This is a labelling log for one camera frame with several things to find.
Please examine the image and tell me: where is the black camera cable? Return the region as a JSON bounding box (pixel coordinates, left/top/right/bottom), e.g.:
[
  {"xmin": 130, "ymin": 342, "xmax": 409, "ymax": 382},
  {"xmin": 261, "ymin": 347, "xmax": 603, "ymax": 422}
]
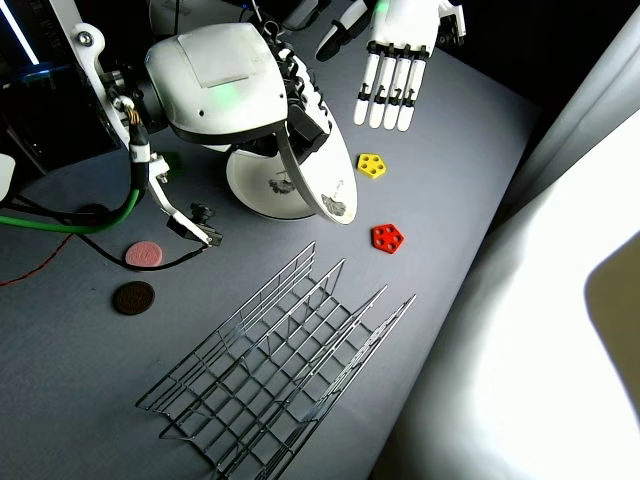
[{"xmin": 69, "ymin": 232, "xmax": 211, "ymax": 272}]

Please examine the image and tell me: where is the pink sandwich cookie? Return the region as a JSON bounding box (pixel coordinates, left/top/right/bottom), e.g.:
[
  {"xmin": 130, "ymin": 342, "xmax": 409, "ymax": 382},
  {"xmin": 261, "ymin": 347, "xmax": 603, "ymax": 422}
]
[{"xmin": 124, "ymin": 240, "xmax": 164, "ymax": 271}]

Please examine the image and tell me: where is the green pentagon block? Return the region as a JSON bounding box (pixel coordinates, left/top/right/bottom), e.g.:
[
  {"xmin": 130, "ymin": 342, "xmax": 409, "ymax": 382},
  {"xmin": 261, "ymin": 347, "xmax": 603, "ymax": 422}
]
[{"xmin": 160, "ymin": 151, "xmax": 184, "ymax": 177}]

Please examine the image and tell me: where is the green cable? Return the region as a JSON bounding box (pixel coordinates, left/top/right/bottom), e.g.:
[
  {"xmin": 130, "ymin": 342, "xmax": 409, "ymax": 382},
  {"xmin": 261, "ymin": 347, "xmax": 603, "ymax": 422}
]
[{"xmin": 0, "ymin": 185, "xmax": 147, "ymax": 235}]

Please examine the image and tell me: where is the white backdrop curtain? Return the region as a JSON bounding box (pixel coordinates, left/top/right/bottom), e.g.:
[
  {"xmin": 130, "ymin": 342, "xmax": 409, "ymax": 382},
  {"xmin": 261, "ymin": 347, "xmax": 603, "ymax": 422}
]
[{"xmin": 369, "ymin": 0, "xmax": 640, "ymax": 480}]

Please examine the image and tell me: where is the white post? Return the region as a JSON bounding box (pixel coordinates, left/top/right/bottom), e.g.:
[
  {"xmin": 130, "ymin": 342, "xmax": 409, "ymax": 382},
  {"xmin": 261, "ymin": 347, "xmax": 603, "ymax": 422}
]
[{"xmin": 47, "ymin": 0, "xmax": 81, "ymax": 31}]

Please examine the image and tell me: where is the white plate with leaf print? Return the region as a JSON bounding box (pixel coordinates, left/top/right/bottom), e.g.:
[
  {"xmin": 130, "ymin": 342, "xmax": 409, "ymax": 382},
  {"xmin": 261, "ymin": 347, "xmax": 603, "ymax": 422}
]
[
  {"xmin": 225, "ymin": 148, "xmax": 321, "ymax": 221},
  {"xmin": 276, "ymin": 52, "xmax": 359, "ymax": 226}
]

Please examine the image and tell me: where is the wire dish rack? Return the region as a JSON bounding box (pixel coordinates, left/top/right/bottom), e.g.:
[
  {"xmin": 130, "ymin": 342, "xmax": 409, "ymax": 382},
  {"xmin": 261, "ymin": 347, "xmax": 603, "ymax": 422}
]
[{"xmin": 135, "ymin": 241, "xmax": 418, "ymax": 480}]

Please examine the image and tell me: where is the white light strip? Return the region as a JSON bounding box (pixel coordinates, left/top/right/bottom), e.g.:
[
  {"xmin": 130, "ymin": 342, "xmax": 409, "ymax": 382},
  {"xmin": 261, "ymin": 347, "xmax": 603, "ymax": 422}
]
[{"xmin": 0, "ymin": 3, "xmax": 41, "ymax": 66}]

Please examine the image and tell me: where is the red pentagon block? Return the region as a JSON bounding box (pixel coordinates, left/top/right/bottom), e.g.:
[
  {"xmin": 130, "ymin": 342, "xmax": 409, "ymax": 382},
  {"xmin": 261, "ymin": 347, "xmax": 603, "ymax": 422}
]
[{"xmin": 370, "ymin": 223, "xmax": 406, "ymax": 255}]

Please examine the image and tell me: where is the brown sandwich cookie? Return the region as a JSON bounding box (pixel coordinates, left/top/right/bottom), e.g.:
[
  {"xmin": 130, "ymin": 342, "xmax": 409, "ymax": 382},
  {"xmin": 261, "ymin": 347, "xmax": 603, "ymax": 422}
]
[{"xmin": 112, "ymin": 280, "xmax": 156, "ymax": 316}]

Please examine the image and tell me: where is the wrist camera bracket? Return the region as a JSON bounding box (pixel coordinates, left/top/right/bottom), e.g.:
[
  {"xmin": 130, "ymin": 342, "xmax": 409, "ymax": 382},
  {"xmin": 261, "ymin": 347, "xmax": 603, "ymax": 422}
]
[
  {"xmin": 436, "ymin": 1, "xmax": 467, "ymax": 50},
  {"xmin": 147, "ymin": 154, "xmax": 224, "ymax": 247}
]

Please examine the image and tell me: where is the grey table cloth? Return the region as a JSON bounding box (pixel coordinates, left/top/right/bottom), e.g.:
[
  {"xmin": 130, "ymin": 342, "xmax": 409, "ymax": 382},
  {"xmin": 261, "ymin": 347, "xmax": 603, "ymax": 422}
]
[{"xmin": 0, "ymin": 17, "xmax": 544, "ymax": 480}]

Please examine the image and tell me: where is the yellow pentagon block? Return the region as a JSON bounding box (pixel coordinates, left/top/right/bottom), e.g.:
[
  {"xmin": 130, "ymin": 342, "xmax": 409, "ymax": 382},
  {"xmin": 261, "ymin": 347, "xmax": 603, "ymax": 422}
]
[{"xmin": 355, "ymin": 152, "xmax": 389, "ymax": 180}]

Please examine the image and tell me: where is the thin red wire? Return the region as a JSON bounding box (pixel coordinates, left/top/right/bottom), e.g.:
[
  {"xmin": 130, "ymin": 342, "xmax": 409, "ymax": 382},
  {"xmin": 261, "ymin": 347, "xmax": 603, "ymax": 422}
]
[{"xmin": 0, "ymin": 233, "xmax": 75, "ymax": 288}]

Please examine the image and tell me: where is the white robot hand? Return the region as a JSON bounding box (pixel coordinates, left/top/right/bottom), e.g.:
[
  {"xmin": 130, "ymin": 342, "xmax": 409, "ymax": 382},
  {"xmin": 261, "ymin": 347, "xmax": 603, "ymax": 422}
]
[
  {"xmin": 315, "ymin": 0, "xmax": 442, "ymax": 132},
  {"xmin": 144, "ymin": 22, "xmax": 335, "ymax": 167}
]

